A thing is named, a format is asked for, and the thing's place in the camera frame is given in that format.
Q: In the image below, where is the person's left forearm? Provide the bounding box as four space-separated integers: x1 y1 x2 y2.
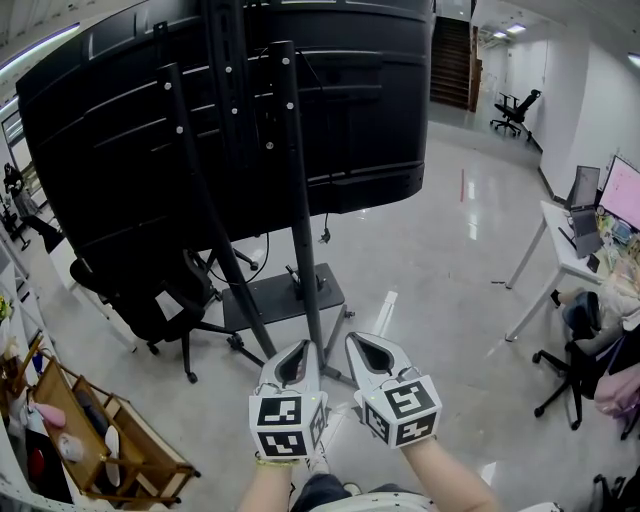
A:
238 457 301 512

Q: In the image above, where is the pink bag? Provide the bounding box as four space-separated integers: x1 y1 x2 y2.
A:
593 362 640 419

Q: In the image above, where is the wooden shelf cart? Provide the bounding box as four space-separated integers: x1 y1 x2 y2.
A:
27 355 202 506

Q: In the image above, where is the thin black looped cable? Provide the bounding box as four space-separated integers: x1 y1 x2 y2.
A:
206 231 272 287

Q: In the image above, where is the white metal rack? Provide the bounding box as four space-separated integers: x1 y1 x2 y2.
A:
0 234 59 512

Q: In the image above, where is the person's blue jeans leg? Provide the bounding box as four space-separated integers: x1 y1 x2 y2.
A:
291 472 352 512

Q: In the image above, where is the short black cable on base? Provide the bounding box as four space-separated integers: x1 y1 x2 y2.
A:
284 264 305 302

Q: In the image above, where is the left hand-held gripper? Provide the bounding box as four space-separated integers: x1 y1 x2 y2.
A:
248 340 330 460

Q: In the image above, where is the pink soft pouch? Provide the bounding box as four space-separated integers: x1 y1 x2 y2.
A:
33 402 68 427

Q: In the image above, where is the person's white shoe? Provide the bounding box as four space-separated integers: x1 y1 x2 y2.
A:
305 442 332 475

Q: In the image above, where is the black mesh office chair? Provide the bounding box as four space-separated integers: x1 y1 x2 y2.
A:
68 247 267 385

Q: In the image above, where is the large black screen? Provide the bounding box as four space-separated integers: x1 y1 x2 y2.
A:
14 0 437 262

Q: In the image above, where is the black office chair with headrest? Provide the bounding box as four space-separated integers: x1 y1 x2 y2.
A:
489 88 543 143

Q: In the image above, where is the white desk with metal legs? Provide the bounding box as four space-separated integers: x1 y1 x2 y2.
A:
503 199 640 344

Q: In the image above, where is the white floor cable cover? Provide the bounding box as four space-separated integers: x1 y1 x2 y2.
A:
371 289 400 337

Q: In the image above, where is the gold bead bracelet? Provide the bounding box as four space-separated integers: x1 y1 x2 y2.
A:
254 453 300 469

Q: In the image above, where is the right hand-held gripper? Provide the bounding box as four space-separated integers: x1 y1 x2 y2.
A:
344 332 444 450

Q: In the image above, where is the grey open laptop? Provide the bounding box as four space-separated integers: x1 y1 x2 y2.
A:
563 165 607 260

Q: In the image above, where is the black swivel chair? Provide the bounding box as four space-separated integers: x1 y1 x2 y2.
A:
531 292 640 442

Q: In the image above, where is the black screen stand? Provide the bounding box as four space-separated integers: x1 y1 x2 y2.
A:
153 0 360 391

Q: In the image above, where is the person's white patterned shirt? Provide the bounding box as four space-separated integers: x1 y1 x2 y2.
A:
344 491 437 512

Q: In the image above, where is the monitor with pink display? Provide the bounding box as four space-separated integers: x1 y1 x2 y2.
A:
597 154 640 234

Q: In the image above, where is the person's right forearm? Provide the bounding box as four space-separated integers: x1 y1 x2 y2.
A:
399 438 501 512

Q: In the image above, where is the dark wooden staircase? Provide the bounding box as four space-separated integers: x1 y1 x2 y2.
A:
428 13 482 114

